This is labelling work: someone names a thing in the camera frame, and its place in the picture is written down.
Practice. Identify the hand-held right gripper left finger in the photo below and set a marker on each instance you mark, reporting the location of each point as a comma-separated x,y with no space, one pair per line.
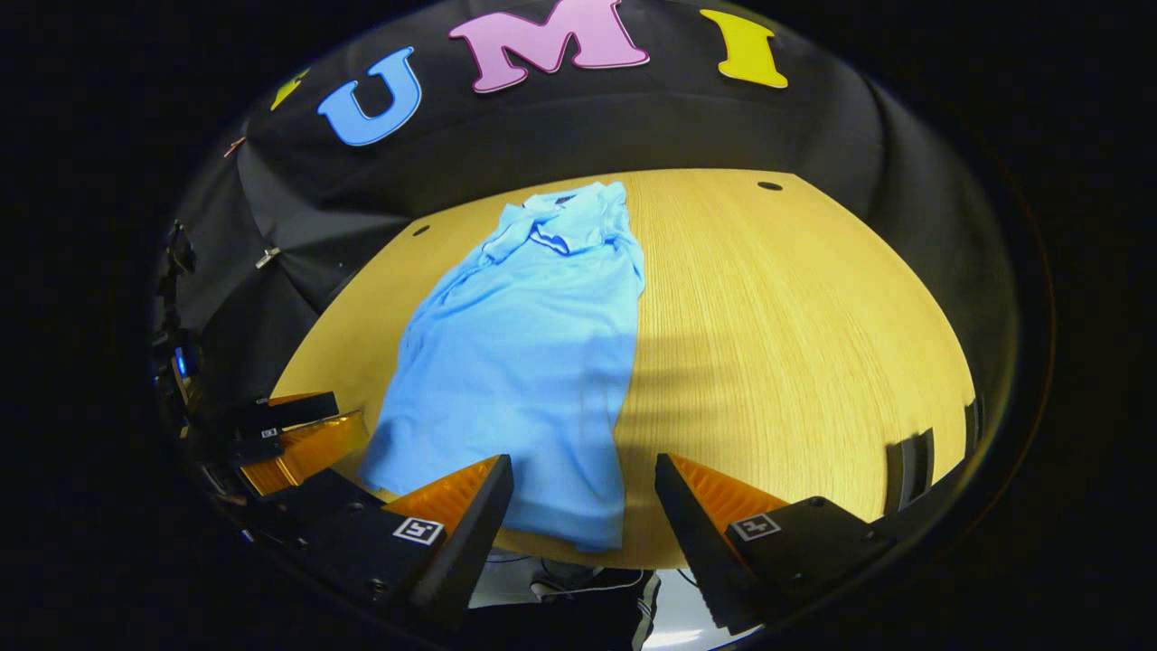
465,542

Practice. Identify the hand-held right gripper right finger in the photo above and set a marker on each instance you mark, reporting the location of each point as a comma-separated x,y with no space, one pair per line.
696,551

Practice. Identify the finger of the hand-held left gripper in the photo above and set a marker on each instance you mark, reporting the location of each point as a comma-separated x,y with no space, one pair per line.
303,409
312,448

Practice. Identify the light blue T-shirt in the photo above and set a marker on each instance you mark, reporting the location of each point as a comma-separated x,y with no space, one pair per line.
524,362

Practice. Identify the black striped shoe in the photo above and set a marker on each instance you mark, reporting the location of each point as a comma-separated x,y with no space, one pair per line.
644,610

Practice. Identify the white cloth clip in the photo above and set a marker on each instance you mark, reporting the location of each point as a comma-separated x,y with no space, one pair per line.
268,258

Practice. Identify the pink cloth clip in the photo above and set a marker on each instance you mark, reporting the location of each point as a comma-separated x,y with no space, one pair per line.
235,145

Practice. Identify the black backdrop cloth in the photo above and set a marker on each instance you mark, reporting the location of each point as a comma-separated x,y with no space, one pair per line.
633,127

